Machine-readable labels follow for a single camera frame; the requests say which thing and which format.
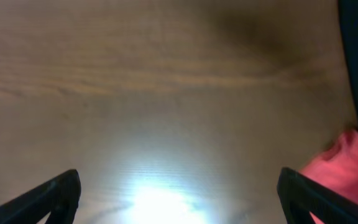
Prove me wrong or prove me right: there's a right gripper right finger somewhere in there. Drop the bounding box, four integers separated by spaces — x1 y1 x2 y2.
277 167 358 224

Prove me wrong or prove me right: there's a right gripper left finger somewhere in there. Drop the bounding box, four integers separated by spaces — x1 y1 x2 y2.
0 169 81 224

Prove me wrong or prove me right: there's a red orange shirt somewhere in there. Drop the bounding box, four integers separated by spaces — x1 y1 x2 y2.
298 129 358 224

